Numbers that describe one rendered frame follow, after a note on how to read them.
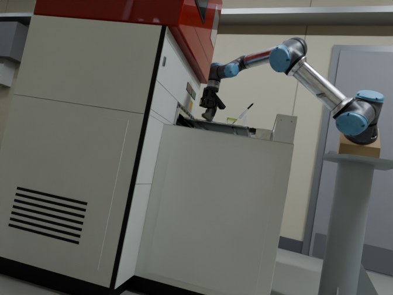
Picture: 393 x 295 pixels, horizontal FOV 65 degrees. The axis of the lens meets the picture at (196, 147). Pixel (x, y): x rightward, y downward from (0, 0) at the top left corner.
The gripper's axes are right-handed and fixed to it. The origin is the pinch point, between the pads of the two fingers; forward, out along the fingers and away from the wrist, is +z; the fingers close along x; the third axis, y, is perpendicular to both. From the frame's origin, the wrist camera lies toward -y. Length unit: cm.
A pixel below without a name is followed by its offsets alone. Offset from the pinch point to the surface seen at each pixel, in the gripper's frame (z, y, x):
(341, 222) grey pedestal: 40, -42, 64
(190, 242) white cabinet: 62, 17, 31
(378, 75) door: -94, -191, -22
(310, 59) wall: -109, -153, -75
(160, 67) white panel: -12, 47, 29
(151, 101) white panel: 3, 48, 30
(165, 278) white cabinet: 81, 23, 25
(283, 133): 4.3, -12.6, 48.1
